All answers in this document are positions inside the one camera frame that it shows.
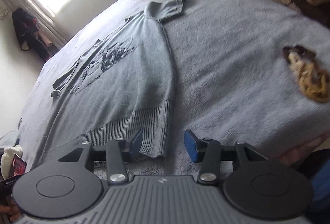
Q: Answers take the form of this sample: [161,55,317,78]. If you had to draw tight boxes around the brown yellow small cloth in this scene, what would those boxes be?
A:
[283,44,329,103]

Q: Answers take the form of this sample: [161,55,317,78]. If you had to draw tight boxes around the white fluffy item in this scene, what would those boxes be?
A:
[1,145,23,179]

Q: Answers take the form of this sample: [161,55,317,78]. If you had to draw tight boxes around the red black box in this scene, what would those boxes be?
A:
[8,154,27,177]

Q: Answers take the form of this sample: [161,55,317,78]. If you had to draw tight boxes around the grey knitted cat sweater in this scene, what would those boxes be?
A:
[36,0,186,164]

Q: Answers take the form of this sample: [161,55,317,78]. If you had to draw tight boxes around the dark clothes hanging in corner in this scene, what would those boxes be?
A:
[12,8,51,61]

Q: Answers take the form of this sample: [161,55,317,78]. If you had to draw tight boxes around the light grey bed sheet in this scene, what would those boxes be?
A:
[19,0,329,175]

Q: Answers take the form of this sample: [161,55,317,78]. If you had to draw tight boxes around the grey left curtain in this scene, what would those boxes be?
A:
[3,0,68,49]

